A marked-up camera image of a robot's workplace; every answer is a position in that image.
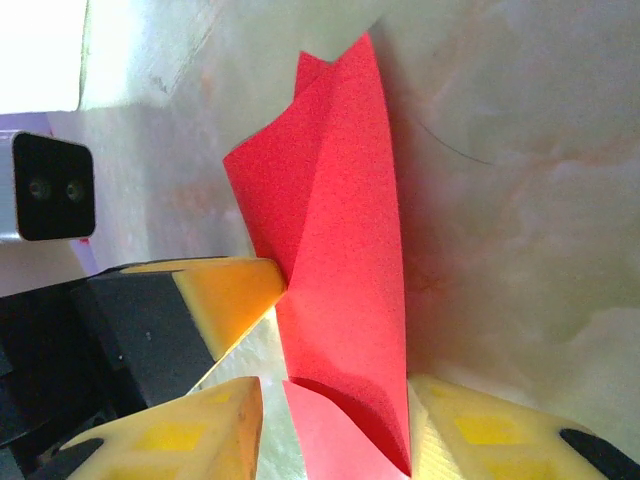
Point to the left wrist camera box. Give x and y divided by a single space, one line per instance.
50 185

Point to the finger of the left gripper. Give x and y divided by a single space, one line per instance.
225 300

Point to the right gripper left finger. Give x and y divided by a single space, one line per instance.
175 440

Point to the red square paper sheet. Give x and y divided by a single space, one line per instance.
345 250

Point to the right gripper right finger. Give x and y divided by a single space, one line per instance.
500 440

